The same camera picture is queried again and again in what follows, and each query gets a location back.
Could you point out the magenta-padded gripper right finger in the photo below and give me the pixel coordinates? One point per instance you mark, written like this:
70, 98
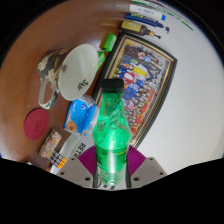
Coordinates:
145, 170

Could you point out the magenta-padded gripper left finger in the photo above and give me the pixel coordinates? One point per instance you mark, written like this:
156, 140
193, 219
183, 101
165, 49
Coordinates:
78, 170

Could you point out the green plastic drink bottle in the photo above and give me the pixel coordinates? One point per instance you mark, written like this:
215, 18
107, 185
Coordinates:
112, 140

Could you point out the colourful puzzle cube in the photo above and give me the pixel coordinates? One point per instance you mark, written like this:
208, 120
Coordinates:
58, 159

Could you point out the small floral box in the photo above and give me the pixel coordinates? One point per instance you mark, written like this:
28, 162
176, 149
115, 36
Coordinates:
50, 143

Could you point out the blue tissue pack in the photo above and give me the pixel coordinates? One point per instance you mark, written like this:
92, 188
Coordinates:
80, 116

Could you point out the flat round red coaster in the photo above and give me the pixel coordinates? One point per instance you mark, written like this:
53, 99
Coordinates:
36, 124

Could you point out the framed group photo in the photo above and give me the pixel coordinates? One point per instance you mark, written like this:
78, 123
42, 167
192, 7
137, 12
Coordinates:
146, 76

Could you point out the camouflage print mug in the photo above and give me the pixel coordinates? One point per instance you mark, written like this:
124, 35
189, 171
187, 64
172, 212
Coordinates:
78, 71

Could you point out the blue pump bottle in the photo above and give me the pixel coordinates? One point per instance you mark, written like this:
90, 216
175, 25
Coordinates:
146, 20

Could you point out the white plastic bottle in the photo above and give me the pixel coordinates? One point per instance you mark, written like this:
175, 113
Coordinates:
146, 11

